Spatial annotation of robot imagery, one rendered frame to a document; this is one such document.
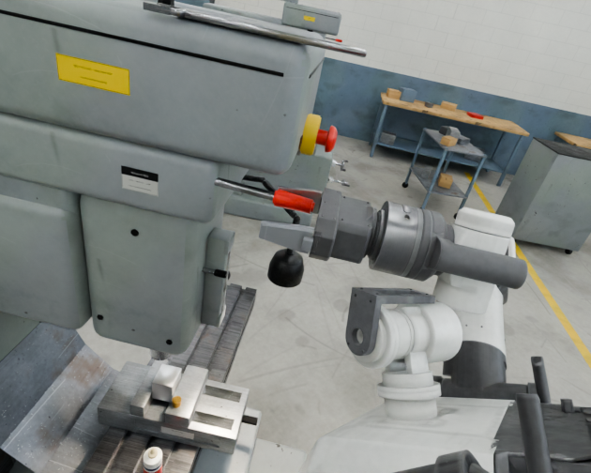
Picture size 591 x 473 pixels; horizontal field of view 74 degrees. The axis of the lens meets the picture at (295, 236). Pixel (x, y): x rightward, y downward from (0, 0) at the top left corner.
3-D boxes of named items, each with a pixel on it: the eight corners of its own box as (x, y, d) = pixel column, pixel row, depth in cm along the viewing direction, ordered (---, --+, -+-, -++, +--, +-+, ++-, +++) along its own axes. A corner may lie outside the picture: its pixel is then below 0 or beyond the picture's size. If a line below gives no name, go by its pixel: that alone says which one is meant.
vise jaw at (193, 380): (207, 378, 109) (208, 369, 107) (189, 428, 96) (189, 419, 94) (187, 373, 109) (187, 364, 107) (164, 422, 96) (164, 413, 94)
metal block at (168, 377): (180, 383, 104) (181, 368, 101) (172, 403, 99) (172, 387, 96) (161, 378, 104) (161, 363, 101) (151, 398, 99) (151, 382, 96)
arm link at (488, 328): (509, 269, 77) (518, 375, 62) (439, 267, 82) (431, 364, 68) (513, 226, 70) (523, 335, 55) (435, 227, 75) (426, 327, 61)
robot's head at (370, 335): (435, 372, 41) (447, 299, 40) (374, 381, 36) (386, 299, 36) (391, 349, 46) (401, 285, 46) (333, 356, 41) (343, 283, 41)
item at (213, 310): (224, 314, 83) (235, 231, 72) (219, 328, 80) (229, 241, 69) (206, 311, 83) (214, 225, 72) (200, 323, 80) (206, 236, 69)
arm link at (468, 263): (411, 204, 53) (495, 223, 52) (389, 279, 55) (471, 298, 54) (434, 213, 42) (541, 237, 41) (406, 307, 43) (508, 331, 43)
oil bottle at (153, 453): (164, 468, 94) (165, 442, 88) (157, 486, 90) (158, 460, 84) (148, 465, 94) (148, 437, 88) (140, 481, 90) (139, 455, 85)
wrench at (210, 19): (365, 55, 45) (367, 48, 44) (365, 59, 41) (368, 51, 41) (159, 9, 46) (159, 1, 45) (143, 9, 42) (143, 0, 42)
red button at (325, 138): (334, 149, 62) (340, 124, 60) (332, 157, 59) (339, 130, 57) (313, 144, 62) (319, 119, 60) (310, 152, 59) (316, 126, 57)
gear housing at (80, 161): (251, 170, 77) (258, 119, 72) (211, 229, 56) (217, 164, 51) (88, 132, 78) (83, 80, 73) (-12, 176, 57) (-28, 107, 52)
